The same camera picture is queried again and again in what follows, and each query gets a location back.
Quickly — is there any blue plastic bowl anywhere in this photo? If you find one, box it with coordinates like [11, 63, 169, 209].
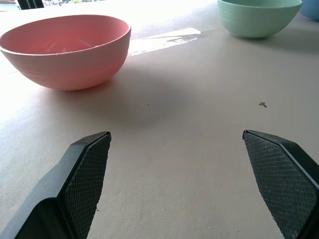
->
[299, 0, 319, 21]

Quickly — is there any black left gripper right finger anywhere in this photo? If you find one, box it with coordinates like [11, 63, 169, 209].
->
[242, 129, 319, 239]

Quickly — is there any green plastic bowl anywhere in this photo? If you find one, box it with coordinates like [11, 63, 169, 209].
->
[217, 0, 303, 39]

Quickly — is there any red plastic bowl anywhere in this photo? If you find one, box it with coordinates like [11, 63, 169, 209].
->
[0, 14, 132, 91]

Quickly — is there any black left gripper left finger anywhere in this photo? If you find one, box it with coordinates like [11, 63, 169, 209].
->
[0, 131, 112, 239]

